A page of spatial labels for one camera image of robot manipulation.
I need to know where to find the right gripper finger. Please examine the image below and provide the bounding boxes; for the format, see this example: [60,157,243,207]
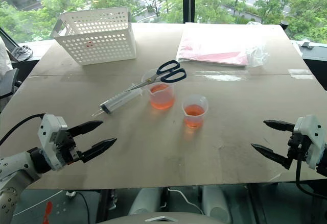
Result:
[250,143,293,170]
[263,119,296,133]

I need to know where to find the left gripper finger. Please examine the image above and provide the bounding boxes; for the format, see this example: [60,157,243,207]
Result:
[66,120,104,138]
[81,137,118,164]

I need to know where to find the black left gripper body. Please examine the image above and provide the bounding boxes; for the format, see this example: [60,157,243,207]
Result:
[56,131,84,165]

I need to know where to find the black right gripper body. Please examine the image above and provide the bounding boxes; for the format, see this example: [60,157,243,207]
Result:
[286,131,312,162]

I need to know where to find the large clear plastic syringe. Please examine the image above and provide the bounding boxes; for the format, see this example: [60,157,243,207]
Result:
[92,82,145,118]

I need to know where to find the black handled steel scissors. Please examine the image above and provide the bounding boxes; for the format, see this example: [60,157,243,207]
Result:
[124,59,188,93]

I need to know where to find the clear bowl with orange liquid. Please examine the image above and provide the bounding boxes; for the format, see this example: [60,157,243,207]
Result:
[141,68,176,111]

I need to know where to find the small clear measuring cup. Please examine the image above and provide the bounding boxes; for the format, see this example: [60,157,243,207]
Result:
[181,94,209,130]

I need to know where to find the clear tape patch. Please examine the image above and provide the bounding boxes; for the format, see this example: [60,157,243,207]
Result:
[288,68,315,80]

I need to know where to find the dark side desk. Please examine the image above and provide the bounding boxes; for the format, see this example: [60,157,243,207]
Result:
[290,39,327,92]

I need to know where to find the white rounded shell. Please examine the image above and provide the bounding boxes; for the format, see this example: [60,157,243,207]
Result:
[201,185,232,223]
[128,187,162,216]

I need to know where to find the crumpled clear plastic bag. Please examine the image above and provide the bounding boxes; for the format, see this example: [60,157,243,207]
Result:
[245,39,270,68]

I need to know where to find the long clear tape strip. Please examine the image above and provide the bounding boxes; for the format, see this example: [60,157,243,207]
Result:
[191,69,250,82]

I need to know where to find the white perforated plastic basket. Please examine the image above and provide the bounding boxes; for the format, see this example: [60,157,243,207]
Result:
[50,6,137,66]

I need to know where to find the dark grey chair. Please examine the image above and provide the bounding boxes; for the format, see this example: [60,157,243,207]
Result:
[0,67,22,100]

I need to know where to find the pink paper in clear sleeve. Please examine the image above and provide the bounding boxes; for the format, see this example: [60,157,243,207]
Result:
[176,21,264,68]

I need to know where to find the white cloth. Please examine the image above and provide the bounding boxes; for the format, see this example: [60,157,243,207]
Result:
[0,37,14,80]

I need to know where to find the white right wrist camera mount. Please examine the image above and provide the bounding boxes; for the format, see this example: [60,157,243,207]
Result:
[293,114,327,170]

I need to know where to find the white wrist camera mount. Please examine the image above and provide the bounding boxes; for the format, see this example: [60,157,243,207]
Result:
[293,114,327,170]
[37,114,68,171]

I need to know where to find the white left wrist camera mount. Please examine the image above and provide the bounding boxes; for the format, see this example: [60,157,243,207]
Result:
[37,114,68,171]

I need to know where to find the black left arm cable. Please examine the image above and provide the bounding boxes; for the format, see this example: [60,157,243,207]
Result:
[0,113,48,146]

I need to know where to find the thin white cable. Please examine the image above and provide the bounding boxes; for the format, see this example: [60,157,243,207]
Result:
[167,186,205,216]

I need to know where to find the black cable bundle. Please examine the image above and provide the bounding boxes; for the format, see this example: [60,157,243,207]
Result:
[11,45,34,62]

